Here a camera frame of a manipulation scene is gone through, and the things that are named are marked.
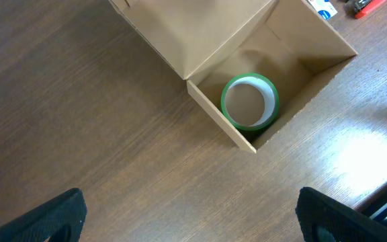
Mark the red grey stapler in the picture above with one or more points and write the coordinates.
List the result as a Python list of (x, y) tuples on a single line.
[(361, 8)]

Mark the brown cardboard box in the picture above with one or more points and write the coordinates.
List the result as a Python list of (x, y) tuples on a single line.
[(207, 43)]

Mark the blue white staples box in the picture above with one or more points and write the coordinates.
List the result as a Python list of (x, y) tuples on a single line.
[(324, 8)]

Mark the green tape roll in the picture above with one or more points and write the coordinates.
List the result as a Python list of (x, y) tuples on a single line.
[(250, 102)]

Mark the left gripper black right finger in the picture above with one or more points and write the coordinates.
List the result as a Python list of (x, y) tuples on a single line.
[(322, 218)]

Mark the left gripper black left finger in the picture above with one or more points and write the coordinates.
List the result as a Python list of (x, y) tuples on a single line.
[(59, 219)]

